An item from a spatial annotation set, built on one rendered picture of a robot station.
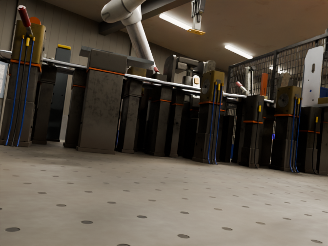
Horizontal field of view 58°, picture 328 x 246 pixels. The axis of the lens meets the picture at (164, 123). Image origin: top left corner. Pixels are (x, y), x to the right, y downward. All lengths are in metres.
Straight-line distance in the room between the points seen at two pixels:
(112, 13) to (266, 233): 1.63
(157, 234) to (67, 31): 7.87
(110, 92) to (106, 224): 0.78
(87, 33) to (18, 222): 8.07
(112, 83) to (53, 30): 6.95
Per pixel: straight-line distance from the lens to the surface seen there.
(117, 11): 1.77
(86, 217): 0.25
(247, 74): 1.67
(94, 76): 0.99
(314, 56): 1.76
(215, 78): 1.12
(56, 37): 7.89
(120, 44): 8.68
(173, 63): 1.45
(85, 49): 1.49
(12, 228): 0.22
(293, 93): 1.30
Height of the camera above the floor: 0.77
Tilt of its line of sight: 3 degrees up
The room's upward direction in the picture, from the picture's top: 7 degrees clockwise
